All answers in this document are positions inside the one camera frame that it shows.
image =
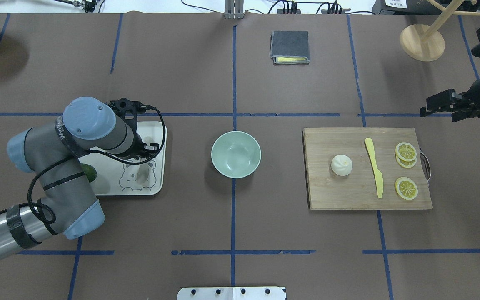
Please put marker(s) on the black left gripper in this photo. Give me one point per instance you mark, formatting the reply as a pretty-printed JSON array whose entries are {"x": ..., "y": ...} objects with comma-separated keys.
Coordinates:
[{"x": 139, "y": 146}]

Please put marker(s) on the white plastic spoon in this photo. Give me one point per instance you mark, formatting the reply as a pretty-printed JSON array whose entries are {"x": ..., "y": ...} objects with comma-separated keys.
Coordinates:
[{"x": 143, "y": 169}]

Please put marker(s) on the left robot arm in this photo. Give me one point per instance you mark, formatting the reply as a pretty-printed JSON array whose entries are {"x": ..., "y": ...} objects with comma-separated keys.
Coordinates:
[{"x": 60, "y": 198}]

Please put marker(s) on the light green bowl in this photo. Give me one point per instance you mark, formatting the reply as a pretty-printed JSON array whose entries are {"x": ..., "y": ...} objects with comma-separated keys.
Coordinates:
[{"x": 236, "y": 154}]

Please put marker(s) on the cream bear-print tray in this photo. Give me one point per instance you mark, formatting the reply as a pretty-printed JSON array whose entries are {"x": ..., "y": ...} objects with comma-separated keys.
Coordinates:
[{"x": 117, "y": 179}]

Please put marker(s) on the green avocado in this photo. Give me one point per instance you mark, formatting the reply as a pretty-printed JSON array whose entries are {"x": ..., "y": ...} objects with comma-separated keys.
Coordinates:
[{"x": 90, "y": 172}]

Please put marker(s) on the wooden mug tree stand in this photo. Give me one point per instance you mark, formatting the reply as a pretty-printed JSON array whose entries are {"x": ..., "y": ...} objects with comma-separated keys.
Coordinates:
[{"x": 424, "y": 42}]

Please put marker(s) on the upper lemon slice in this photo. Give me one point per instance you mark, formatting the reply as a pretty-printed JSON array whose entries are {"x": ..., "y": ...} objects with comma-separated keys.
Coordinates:
[{"x": 405, "y": 152}]

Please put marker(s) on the hidden lemon slice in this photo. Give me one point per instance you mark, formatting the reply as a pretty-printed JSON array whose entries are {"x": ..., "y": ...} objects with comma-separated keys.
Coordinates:
[{"x": 406, "y": 164}]

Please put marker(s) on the yellow plastic knife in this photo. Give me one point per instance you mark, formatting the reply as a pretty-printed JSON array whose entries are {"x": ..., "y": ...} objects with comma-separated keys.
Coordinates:
[{"x": 379, "y": 179}]

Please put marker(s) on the wooden cutting board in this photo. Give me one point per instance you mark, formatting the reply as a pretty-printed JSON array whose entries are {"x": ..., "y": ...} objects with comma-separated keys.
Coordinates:
[{"x": 357, "y": 191}]

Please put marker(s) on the grey folded cloth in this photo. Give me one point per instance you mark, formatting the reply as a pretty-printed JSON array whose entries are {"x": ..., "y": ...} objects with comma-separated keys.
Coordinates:
[{"x": 290, "y": 47}]

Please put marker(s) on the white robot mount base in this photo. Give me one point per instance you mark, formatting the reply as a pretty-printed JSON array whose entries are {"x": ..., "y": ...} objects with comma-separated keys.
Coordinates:
[{"x": 233, "y": 293}]

